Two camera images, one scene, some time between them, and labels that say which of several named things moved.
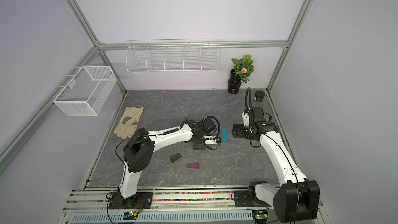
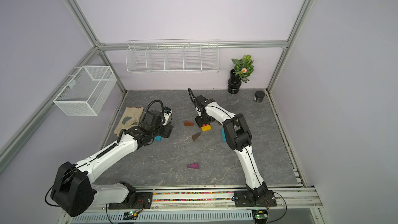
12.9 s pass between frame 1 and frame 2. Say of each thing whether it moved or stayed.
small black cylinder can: stayed
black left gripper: moved
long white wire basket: stayed
